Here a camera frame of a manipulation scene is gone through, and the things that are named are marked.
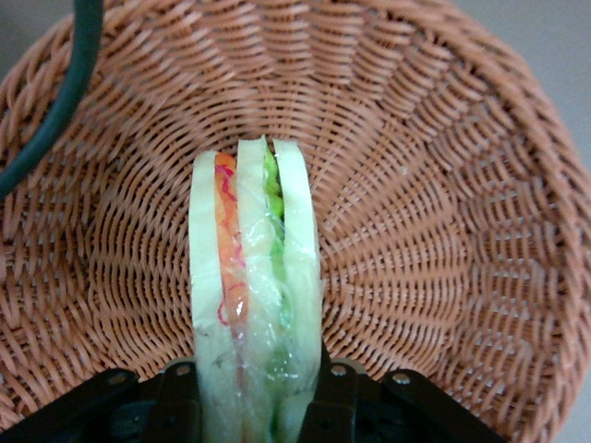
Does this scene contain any brown round wicker basket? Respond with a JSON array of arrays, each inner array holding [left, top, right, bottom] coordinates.
[[0, 0, 585, 443]]

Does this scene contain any triangle sandwich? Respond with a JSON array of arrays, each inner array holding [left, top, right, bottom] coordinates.
[[189, 135, 325, 443]]

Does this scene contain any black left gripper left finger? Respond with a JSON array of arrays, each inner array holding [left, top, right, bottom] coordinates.
[[0, 357, 203, 443]]

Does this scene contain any black camera cable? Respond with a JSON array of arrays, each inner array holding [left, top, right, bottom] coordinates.
[[0, 0, 105, 200]]

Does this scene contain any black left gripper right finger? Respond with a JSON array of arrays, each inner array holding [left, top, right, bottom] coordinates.
[[298, 349, 510, 443]]

